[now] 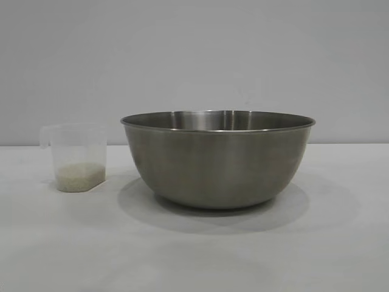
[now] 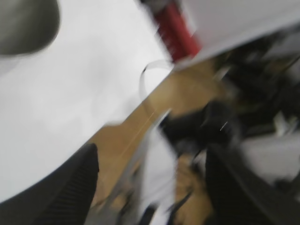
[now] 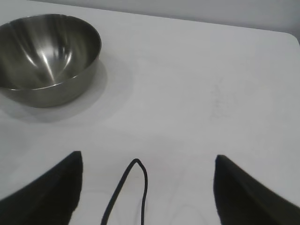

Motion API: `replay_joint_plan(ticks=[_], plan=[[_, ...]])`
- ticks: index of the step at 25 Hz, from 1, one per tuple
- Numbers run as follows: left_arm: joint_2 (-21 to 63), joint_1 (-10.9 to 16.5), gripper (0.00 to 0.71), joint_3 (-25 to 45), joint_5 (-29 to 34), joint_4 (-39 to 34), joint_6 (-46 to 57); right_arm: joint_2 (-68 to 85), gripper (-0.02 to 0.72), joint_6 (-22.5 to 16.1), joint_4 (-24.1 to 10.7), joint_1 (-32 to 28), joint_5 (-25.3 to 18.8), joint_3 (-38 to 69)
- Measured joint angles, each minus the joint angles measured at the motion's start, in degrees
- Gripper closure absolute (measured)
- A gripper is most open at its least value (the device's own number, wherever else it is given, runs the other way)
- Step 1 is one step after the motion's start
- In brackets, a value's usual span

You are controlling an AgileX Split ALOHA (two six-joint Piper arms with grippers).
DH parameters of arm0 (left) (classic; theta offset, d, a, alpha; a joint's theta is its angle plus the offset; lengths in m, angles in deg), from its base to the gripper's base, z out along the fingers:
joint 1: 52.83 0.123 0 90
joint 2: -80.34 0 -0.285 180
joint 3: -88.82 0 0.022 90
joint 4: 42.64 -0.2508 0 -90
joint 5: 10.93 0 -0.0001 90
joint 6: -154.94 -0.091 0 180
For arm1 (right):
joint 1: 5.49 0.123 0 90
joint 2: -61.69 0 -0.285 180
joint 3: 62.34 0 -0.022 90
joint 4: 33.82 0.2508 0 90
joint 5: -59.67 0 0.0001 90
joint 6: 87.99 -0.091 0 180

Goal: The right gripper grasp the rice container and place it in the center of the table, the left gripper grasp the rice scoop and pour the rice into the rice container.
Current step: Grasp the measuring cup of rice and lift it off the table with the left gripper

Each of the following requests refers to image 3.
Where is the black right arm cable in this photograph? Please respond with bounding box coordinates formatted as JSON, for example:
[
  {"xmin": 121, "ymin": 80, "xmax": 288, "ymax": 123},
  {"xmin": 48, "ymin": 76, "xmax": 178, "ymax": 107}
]
[{"xmin": 100, "ymin": 158, "xmax": 148, "ymax": 225}]

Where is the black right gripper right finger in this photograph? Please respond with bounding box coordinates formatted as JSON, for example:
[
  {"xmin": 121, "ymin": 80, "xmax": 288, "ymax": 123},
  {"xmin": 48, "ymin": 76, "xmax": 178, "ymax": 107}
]
[{"xmin": 212, "ymin": 154, "xmax": 300, "ymax": 225}]

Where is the stainless steel mixing bowl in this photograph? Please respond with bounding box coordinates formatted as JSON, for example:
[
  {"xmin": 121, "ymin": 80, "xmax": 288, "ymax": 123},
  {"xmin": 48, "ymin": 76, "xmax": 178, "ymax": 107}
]
[{"xmin": 0, "ymin": 13, "xmax": 103, "ymax": 108}]

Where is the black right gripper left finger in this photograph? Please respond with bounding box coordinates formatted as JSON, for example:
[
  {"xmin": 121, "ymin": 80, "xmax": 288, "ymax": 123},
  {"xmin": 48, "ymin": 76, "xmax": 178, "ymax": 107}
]
[{"xmin": 0, "ymin": 151, "xmax": 83, "ymax": 225}]

